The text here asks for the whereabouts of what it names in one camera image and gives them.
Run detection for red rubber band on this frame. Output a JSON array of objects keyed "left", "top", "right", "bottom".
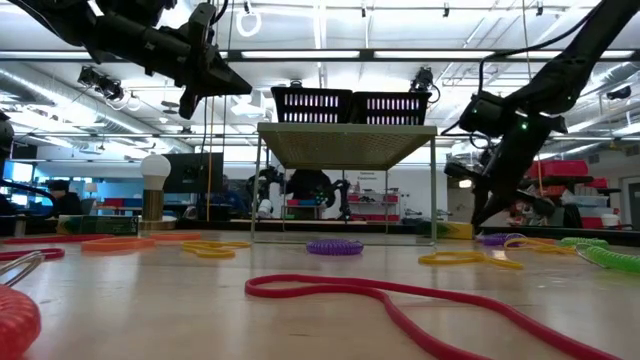
[
  {"left": 0, "top": 246, "right": 67, "bottom": 263},
  {"left": 243, "top": 272, "right": 624, "bottom": 360},
  {"left": 0, "top": 233, "right": 114, "bottom": 245}
]

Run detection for ceiling light strip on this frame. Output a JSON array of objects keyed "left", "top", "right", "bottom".
[
  {"left": 239, "top": 49, "right": 362, "bottom": 60},
  {"left": 507, "top": 49, "right": 636, "bottom": 60},
  {"left": 373, "top": 49, "right": 496, "bottom": 60}
]

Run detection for black slotted plastic basket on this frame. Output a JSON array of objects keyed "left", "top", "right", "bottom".
[
  {"left": 348, "top": 90, "right": 433, "bottom": 126},
  {"left": 270, "top": 86, "right": 354, "bottom": 125}
]

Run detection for purple coil hair tie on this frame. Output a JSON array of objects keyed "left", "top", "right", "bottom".
[
  {"left": 476, "top": 232, "right": 527, "bottom": 247},
  {"left": 305, "top": 238, "right": 365, "bottom": 257}
]

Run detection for yellow rubber band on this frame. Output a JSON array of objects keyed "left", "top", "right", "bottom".
[
  {"left": 181, "top": 240, "right": 253, "bottom": 260},
  {"left": 417, "top": 250, "right": 525, "bottom": 272},
  {"left": 502, "top": 236, "right": 577, "bottom": 257}
]

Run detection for black storage rack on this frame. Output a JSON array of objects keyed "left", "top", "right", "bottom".
[{"left": 494, "top": 158, "right": 624, "bottom": 231}]

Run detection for silver air duct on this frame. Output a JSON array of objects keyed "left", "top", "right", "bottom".
[{"left": 0, "top": 67, "right": 151, "bottom": 149}]

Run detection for white bulb wooden lamp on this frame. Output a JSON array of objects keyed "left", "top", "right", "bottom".
[{"left": 138, "top": 153, "right": 178, "bottom": 232}]

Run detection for black monitor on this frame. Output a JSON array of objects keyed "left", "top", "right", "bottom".
[{"left": 162, "top": 151, "right": 225, "bottom": 196}]

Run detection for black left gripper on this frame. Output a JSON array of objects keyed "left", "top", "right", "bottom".
[{"left": 144, "top": 2, "right": 254, "bottom": 120}]

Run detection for red storage bin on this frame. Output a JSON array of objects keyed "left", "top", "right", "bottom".
[{"left": 527, "top": 159, "right": 590, "bottom": 179}]

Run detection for green yellow crayon box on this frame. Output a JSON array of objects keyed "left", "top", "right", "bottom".
[{"left": 55, "top": 214, "right": 140, "bottom": 237}]

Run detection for black metal table frame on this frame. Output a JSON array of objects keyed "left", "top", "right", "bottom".
[{"left": 0, "top": 214, "right": 640, "bottom": 241}]

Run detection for pale green perforated metal riser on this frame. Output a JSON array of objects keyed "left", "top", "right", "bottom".
[{"left": 249, "top": 122, "right": 439, "bottom": 246}]

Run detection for red-orange coil keychain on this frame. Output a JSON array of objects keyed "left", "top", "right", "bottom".
[{"left": 0, "top": 250, "right": 46, "bottom": 360}]

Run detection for orange rubber band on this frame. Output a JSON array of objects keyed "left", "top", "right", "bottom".
[
  {"left": 80, "top": 236, "right": 157, "bottom": 253},
  {"left": 148, "top": 231, "right": 202, "bottom": 243}
]

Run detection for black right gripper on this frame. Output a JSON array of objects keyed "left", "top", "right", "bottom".
[{"left": 444, "top": 91, "right": 569, "bottom": 225}]

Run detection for black ceiling camera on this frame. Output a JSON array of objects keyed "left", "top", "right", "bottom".
[
  {"left": 76, "top": 65, "right": 126, "bottom": 102},
  {"left": 408, "top": 66, "right": 441, "bottom": 104}
]

